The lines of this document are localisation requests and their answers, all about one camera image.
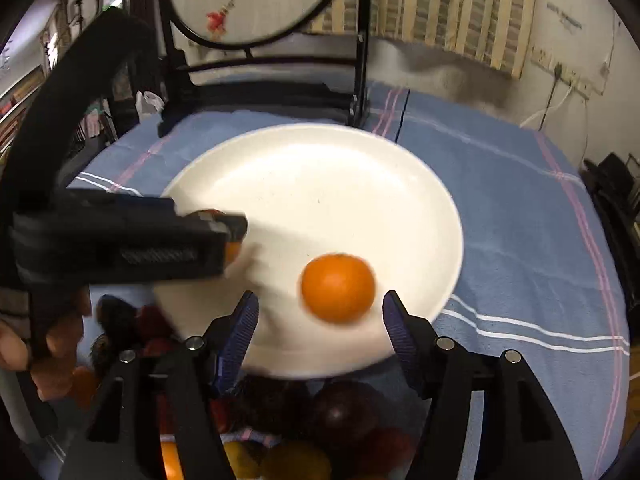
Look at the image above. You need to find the striped beige curtain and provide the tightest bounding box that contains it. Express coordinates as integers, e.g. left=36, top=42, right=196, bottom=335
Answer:
left=304, top=0, right=539, bottom=80

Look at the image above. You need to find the dark purple plum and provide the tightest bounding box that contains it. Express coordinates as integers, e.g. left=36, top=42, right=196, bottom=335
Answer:
left=312, top=380, right=384, bottom=442

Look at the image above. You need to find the white wall power strip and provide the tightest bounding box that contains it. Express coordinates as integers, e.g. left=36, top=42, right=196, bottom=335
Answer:
left=530, top=46, right=604, bottom=100

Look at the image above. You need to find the person's left hand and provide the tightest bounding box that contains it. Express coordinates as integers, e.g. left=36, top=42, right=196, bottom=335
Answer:
left=0, top=286, right=99, bottom=403

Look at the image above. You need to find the round embroidered screen on stand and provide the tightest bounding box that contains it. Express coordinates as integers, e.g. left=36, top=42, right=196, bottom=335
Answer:
left=157, top=0, right=371, bottom=138

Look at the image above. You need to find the white plastic bag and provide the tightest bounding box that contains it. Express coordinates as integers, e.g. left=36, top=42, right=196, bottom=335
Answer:
left=136, top=91, right=164, bottom=122

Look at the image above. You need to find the white oval plate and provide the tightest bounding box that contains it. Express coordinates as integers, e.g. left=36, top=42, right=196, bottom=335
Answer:
left=154, top=124, right=463, bottom=379

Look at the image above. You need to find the yellow green citrus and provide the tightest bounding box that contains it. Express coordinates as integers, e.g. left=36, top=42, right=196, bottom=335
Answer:
left=224, top=441, right=260, bottom=479

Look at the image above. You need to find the small orange mandarin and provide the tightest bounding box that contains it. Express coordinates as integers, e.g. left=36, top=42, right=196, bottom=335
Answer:
left=194, top=209, right=238, bottom=248

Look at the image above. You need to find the large orange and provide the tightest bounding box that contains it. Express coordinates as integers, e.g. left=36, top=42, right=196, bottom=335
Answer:
left=260, top=442, right=332, bottom=480

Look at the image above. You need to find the blue striped tablecloth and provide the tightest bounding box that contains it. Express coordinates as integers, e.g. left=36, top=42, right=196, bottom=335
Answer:
left=37, top=81, right=633, bottom=480

